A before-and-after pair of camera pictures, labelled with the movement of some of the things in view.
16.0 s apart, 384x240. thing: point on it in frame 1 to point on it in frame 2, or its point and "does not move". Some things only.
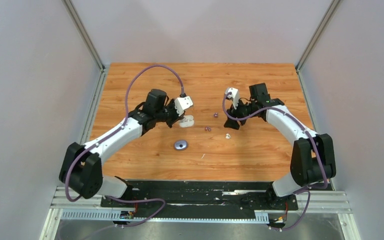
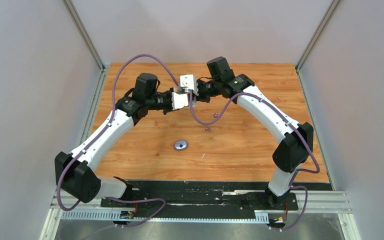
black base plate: [162, 199] does not move
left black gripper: [172, 104] to [169, 93]
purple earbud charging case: [181, 145] does not move
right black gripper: [232, 123] to [199, 97]
